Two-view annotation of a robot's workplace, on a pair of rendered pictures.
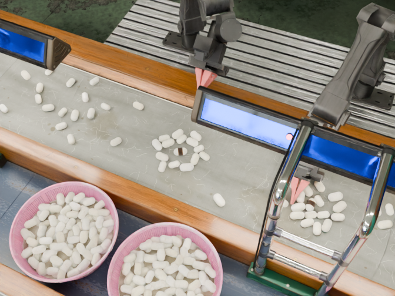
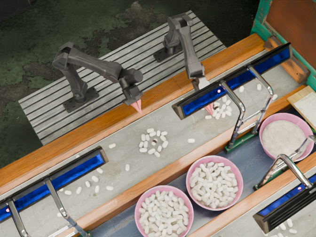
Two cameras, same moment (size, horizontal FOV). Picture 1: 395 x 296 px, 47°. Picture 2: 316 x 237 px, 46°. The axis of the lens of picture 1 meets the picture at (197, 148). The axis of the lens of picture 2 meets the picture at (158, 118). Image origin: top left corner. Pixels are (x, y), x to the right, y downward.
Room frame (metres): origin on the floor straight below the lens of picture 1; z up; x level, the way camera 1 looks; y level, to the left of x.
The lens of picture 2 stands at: (0.26, 0.68, 2.47)
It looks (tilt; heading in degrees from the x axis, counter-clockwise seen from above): 62 degrees down; 303
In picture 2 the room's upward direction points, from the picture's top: 2 degrees counter-clockwise
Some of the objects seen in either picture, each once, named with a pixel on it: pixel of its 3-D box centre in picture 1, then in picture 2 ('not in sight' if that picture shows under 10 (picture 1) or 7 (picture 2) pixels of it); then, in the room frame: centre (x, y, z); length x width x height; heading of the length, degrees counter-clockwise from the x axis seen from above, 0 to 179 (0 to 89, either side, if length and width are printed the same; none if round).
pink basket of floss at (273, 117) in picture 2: not in sight; (284, 140); (0.15, -0.31, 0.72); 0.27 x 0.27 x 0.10
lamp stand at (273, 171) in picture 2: not in sight; (294, 178); (0.05, -0.06, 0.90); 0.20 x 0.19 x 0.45; 63
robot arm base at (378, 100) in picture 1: (364, 86); (169, 47); (0.95, -0.53, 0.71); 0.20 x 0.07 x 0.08; 65
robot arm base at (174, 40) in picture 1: (190, 37); (80, 96); (1.21, 0.01, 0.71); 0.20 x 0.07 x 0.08; 65
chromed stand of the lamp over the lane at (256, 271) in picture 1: (313, 222); (238, 110); (0.40, -0.24, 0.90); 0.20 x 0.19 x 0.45; 63
